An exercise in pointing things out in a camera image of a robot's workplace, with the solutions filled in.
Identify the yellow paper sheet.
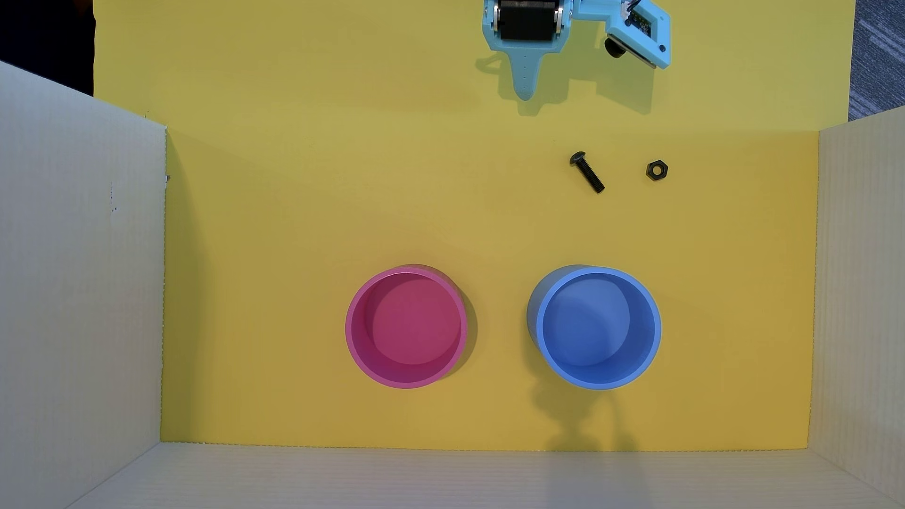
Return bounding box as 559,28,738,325
92,0,856,452

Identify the black bolt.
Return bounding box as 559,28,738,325
569,151,606,194

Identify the pink round cup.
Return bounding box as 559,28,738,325
345,265,469,390

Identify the white corrugated cardboard box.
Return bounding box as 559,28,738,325
0,60,905,509

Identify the blue round cup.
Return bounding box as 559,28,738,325
527,265,663,391

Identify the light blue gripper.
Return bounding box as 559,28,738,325
483,0,572,100

